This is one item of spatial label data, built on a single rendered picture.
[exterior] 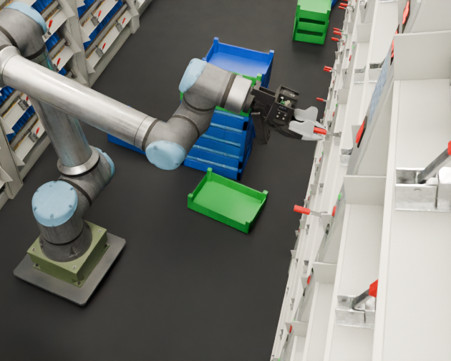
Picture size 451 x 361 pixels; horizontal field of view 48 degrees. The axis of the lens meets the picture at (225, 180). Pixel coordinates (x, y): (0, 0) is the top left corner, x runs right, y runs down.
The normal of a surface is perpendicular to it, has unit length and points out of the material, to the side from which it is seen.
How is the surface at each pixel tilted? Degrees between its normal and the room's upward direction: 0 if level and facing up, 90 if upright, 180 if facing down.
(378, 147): 90
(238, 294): 0
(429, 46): 90
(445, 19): 90
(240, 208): 0
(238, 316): 0
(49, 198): 8
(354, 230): 18
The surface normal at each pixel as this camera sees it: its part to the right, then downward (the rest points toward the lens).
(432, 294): -0.24, -0.70
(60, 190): 0.05, -0.55
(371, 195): -0.26, 0.71
